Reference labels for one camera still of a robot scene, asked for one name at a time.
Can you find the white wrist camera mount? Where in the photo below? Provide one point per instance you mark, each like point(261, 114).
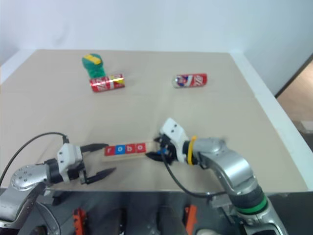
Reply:
point(174, 131)
point(69, 156)

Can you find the white crumpled cloth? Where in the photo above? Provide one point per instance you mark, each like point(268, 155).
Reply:
point(206, 232)

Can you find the blue tile letter t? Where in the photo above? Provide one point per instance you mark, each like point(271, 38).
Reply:
point(165, 149)

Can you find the pale wooden letter tray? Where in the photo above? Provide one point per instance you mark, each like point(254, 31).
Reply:
point(122, 157)

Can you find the grey metal table bracket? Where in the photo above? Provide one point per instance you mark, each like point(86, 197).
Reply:
point(222, 200)

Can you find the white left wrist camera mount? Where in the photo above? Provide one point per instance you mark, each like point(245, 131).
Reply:
point(69, 156)

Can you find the orange and black tool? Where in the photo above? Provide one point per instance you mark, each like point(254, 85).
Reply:
point(78, 220)
point(190, 216)

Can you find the red can with yellow stripe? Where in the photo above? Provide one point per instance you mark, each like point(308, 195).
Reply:
point(106, 83)

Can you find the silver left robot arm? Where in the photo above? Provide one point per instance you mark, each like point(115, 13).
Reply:
point(24, 178)

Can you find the red tile letter o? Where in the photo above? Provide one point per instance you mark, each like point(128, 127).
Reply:
point(140, 147)

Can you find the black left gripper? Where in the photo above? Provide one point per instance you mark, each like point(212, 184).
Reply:
point(77, 175)

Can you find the yellow right wrist band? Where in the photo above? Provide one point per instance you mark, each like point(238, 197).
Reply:
point(191, 150)

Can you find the red tile letter r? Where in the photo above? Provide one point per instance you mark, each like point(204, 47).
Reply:
point(109, 150)

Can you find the red tile letter b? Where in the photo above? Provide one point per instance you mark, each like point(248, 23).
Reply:
point(130, 148)

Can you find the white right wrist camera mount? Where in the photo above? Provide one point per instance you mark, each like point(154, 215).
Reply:
point(174, 131)

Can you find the red can with blue emblem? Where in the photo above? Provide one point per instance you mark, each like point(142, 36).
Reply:
point(190, 80)

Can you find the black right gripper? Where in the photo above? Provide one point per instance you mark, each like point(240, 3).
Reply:
point(173, 154)

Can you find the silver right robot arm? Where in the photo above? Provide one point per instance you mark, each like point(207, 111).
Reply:
point(232, 169)

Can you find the blue tile letter o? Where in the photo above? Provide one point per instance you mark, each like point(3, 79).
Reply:
point(120, 149)

